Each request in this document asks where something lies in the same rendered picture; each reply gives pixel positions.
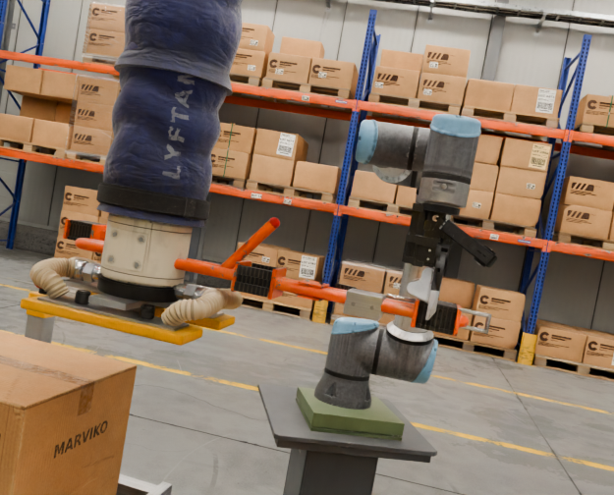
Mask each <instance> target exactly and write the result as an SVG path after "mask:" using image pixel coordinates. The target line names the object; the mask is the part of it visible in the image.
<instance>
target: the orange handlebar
mask: <svg viewBox="0 0 614 495"><path fill-rule="evenodd" d="M105 234H106V231H101V232H100V239H102V240H105ZM75 245H76V247H77V248H80V249H84V250H89V251H94V252H98V253H103V247H104V241H100V240H95V239H88V238H78V239H76V241H75ZM204 263H205V264H204ZM220 265H221V264H216V263H211V262H206V261H201V260H196V259H191V258H187V259H181V258H178V259H176V261H175V263H174V266H175V268H176V269H179V270H184V271H189V272H194V273H198V274H202V275H207V276H212V277H217V278H222V279H226V280H231V281H233V275H234V269H235V268H233V269H229V268H224V267H219V266H220ZM327 286H329V284H325V283H321V282H315V281H310V280H307V279H305V280H302V281H299V280H294V279H289V278H284V277H283V278H282V279H277V280H276V284H275V290H278V291H283V292H288V293H293V294H297V295H296V297H299V298H303V299H308V300H313V301H318V302H321V301H323V300H327V301H331V302H335V303H345V300H346V294H347V290H342V289H337V288H332V287H327ZM414 306H415V304H414V303H409V302H400V301H395V300H390V299H385V301H383V303H382V305H381V311H382V312H387V313H392V314H397V315H402V316H407V317H410V318H412V317H413V311H414ZM468 324H469V319H468V318H467V317H466V316H465V315H464V314H461V319H460V324H459V327H466V326H467V325H468Z"/></svg>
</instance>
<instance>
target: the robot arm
mask: <svg viewBox="0 0 614 495"><path fill-rule="evenodd" d="M480 127H481V123H480V121H479V120H477V119H474V118H470V117H465V116H459V115H451V114H437V115H435V116H434V117H433V118H432V122H431V124H430V129H428V128H421V127H414V126H407V125H400V124H393V123H386V122H379V121H375V120H363V121H362V122H361V126H360V132H359V137H358V143H357V150H356V160H357V161H358V162H361V163H362V164H372V167H373V171H374V173H375V174H376V176H377V177H378V178H379V179H380V180H382V181H384V182H386V183H389V184H393V185H399V186H404V187H410V188H415V189H417V192H416V196H417V197H416V203H413V209H412V211H413V212H412V218H411V223H410V229H409V232H408V234H407V237H406V242H405V248H404V253H403V258H402V261H403V262H405V264H404V269H403V275H402V281H401V286H400V292H399V296H401V297H406V298H411V299H419V300H421V301H423V302H426V303H428V306H427V312H426V317H425V320H429V319H430V317H431V316H432V315H433V314H434V313H435V312H436V307H437V302H438V299H439V294H440V288H441V283H442V278H443V272H444V269H446V267H447V262H448V257H449V251H450V246H451V244H452V243H453V241H455V242H456V243H457V244H458V245H460V246H461V247H462V248H464V249H465V250H466V251H468V252H469V253H470V254H471V255H473V256H474V260H476V263H477V264H479V265H482V266H483V267H485V266H486V267H491V266H492V265H493V264H494V263H495V262H496V260H497V256H496V255H495V254H496V253H495V252H494V251H493V250H492V248H491V247H487V246H486V245H484V246H482V245H481V244H480V243H479V242H477V241H476V240H475V239H473V238H472V237H471V236H470V235H468V234H467V233H466V232H464V231H463V230H462V229H461V228H459V227H458V226H457V225H456V224H455V223H453V222H452V221H450V217H451V215H454V216H459V215H460V210H461V209H459V208H458V207H460V208H465V207H466V206H467V201H468V196H469V190H470V185H471V180H472V175H473V169H474V160H475V155H476V150H477V144H478V139H479V136H480V134H481V131H480ZM411 322H412V319H411V318H410V317H405V316H400V315H395V319H394V320H393V321H391V322H390V323H388V325H387V328H386V330H384V329H380V328H378V327H379V323H378V322H377V321H374V320H369V319H363V318H353V317H341V318H337V319H336V320H335V321H334V324H333V328H332V331H331V336H330V342H329V347H328V353H327V358H326V363H325V369H324V373H323V375H322V377H321V379H320V380H319V382H318V384H317V385H316V387H315V390H314V396H315V397H316V399H317V400H319V401H321V402H323V403H326V404H329V405H332V406H336V407H340V408H345V409H353V410H364V409H368V408H370V406H371V394H370V388H369V376H370V374H374V375H379V376H384V377H389V378H393V379H398V380H403V381H408V382H411V383H420V384H423V383H426V382H427V381H428V379H429V377H430V374H431V371H432V368H433V365H434V362H435V358H436V351H437V347H438V342H437V340H435V339H433V332H432V331H429V330H425V329H420V328H416V327H411Z"/></svg>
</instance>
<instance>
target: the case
mask: <svg viewBox="0 0 614 495"><path fill-rule="evenodd" d="M136 372H137V366H136V365H135V364H131V363H127V362H123V361H119V360H115V359H112V358H108V357H101V356H97V355H93V354H90V353H86V352H82V351H78V350H74V349H70V348H66V347H62V346H58V345H54V344H50V343H46V342H42V341H38V340H34V339H31V338H27V337H23V336H19V335H15V334H11V333H7V332H3V331H0V495H116V493H117V487H118V481H119V475H120V468H121V462H122V457H123V451H124V445H125V439H126V433H127V426H128V420H129V414H130V408H131V402H132V396H133V391H134V384H135V378H136Z"/></svg>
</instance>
